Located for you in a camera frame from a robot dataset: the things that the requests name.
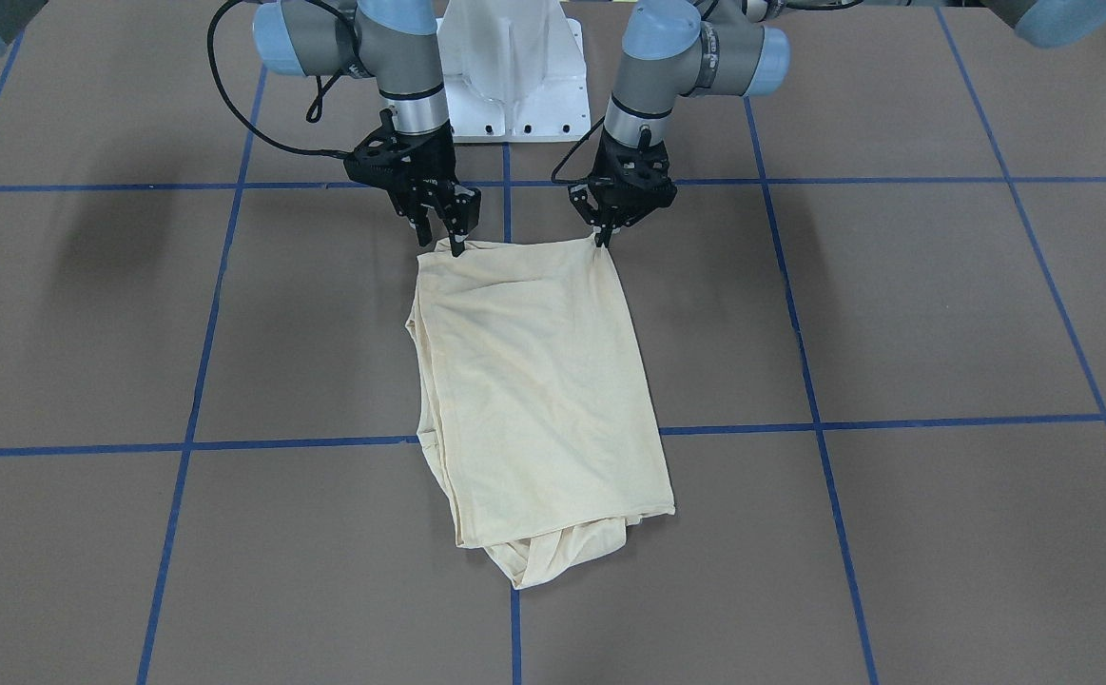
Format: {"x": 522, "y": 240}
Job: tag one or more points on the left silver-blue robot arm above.
{"x": 670, "y": 50}

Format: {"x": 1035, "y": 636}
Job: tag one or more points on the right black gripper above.
{"x": 436, "y": 168}

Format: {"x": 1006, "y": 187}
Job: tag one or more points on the yellow long-sleeve printed shirt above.
{"x": 536, "y": 418}

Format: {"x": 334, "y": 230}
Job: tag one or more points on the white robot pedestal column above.
{"x": 514, "y": 71}

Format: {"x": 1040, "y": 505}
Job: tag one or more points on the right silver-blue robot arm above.
{"x": 392, "y": 43}

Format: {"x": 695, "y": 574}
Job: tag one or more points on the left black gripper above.
{"x": 612, "y": 218}

